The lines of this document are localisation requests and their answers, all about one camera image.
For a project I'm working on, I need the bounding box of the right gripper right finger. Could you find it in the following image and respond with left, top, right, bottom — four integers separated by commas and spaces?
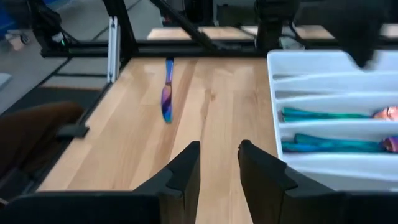
238, 139, 398, 224

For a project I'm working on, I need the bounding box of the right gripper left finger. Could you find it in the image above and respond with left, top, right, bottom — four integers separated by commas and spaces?
0, 140, 201, 224

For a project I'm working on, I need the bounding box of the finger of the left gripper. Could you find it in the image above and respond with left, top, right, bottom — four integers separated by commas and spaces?
340, 34, 379, 68

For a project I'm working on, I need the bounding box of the white plastic cutlery tray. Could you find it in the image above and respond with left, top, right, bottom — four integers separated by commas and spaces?
266, 49, 398, 192

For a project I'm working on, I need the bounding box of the iridescent rainbow spoon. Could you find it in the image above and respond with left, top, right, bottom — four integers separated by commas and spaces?
282, 106, 398, 122
281, 106, 398, 121
282, 108, 398, 123

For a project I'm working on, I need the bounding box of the iridescent rainbow knife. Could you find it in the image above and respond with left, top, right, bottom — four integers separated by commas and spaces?
160, 57, 175, 124

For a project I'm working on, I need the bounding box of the brown seat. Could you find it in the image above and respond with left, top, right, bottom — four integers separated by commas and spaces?
0, 101, 85, 177

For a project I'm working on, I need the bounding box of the black device with green light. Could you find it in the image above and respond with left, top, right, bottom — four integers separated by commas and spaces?
29, 0, 73, 57

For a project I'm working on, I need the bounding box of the silver aluminium post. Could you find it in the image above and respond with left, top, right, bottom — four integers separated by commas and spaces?
106, 16, 121, 84

